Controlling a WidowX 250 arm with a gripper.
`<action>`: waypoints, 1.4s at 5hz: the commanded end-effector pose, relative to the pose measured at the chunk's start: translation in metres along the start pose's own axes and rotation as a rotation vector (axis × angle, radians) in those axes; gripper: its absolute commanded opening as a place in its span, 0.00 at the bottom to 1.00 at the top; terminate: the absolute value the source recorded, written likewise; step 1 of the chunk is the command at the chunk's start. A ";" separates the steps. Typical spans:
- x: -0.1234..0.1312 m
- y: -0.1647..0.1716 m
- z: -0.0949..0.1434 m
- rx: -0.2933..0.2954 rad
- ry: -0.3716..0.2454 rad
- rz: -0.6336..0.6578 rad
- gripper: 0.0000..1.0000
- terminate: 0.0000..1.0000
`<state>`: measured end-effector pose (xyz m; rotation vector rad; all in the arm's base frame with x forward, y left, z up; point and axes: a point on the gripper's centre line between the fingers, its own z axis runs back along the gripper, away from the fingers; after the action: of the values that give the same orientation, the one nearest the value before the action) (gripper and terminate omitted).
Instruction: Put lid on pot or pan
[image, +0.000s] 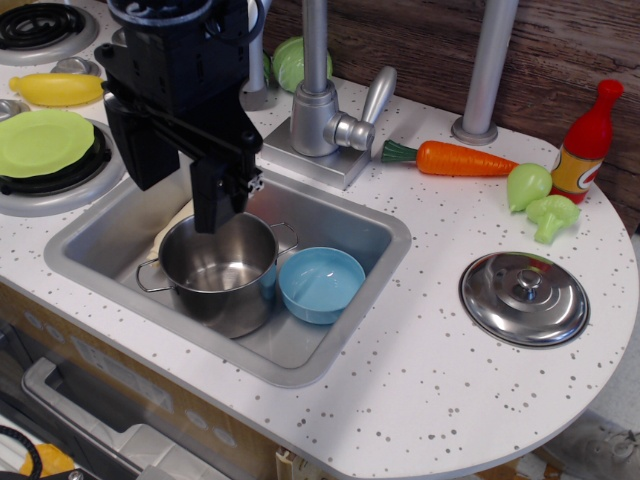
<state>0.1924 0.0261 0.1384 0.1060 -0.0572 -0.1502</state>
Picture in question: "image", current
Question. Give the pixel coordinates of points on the light blue bowl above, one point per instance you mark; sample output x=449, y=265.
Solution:
x=317, y=284

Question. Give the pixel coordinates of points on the silver stove knob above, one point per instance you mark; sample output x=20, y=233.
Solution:
x=11, y=108
x=77, y=65
x=119, y=38

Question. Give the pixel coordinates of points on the right silver post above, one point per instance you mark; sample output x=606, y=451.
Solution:
x=476, y=126

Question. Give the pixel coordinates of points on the silver post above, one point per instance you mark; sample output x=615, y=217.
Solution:
x=476, y=126
x=254, y=92

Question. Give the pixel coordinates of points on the steel pot lid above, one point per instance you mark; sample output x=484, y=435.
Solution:
x=524, y=299

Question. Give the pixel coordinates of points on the silver sink basin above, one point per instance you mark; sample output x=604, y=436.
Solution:
x=102, y=248

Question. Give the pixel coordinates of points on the orange toy carrot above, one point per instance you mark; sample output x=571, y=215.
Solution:
x=445, y=159

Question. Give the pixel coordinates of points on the red toy sauce bottle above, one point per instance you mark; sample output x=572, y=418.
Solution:
x=586, y=145

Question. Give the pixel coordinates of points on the green toy cabbage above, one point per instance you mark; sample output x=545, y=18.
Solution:
x=286, y=65

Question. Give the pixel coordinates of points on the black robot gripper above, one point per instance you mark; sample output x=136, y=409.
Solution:
x=175, y=89

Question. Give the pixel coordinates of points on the toy oven door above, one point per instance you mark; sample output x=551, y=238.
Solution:
x=117, y=420

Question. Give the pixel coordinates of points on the green toy broccoli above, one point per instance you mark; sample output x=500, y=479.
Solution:
x=551, y=214

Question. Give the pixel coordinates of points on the light green plate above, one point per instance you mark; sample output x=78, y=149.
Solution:
x=43, y=142

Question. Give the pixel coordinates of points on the stainless steel pot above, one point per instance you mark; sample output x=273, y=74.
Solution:
x=226, y=281

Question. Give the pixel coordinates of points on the yellow object under counter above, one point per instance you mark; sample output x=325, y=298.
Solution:
x=54, y=461

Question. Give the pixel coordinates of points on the silver toy faucet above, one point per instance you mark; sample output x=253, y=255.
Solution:
x=319, y=140

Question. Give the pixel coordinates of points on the left silver post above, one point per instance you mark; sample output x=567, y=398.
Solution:
x=254, y=92

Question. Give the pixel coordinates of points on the yellow toy banana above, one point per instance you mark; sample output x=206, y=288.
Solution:
x=58, y=89

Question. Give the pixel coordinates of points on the light green toy pear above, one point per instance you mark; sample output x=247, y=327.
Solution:
x=526, y=183

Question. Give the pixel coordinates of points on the back left stove burner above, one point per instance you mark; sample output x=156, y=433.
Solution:
x=41, y=33

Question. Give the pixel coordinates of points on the white toy daikon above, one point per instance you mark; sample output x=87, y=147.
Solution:
x=185, y=212

